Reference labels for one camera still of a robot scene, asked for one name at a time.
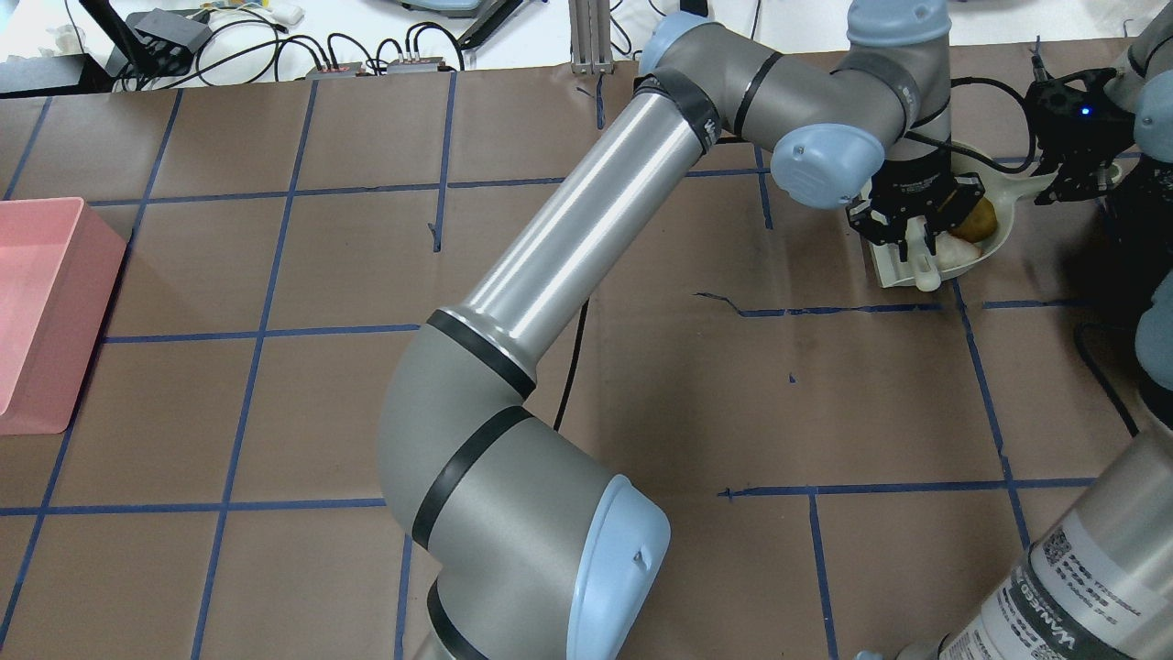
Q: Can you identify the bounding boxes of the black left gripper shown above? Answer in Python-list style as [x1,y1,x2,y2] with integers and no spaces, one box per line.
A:
[846,151,985,260]

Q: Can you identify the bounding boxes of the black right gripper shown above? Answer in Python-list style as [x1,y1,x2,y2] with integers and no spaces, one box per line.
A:
[1025,68,1135,204]

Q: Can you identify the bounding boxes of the yellow potato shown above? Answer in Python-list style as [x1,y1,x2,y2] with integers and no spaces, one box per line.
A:
[949,197,1001,244]

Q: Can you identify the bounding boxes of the pale green plastic dustpan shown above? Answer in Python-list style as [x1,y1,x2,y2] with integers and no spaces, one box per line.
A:
[848,145,1073,292]

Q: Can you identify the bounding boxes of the pale green hand brush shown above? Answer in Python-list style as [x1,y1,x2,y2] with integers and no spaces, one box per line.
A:
[868,222,943,292]

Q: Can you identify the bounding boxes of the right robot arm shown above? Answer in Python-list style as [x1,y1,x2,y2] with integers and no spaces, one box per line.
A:
[900,7,1169,659]

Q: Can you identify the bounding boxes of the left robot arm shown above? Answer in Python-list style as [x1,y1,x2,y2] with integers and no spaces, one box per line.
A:
[378,1,951,659]

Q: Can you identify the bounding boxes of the pink plastic bin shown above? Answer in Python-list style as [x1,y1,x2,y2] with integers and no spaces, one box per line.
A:
[1,197,126,435]

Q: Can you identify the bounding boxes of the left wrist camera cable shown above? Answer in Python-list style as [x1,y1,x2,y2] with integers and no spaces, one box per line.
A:
[907,77,1040,177]

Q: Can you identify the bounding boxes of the aluminium frame post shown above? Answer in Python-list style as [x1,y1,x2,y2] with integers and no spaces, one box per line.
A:
[568,0,613,76]

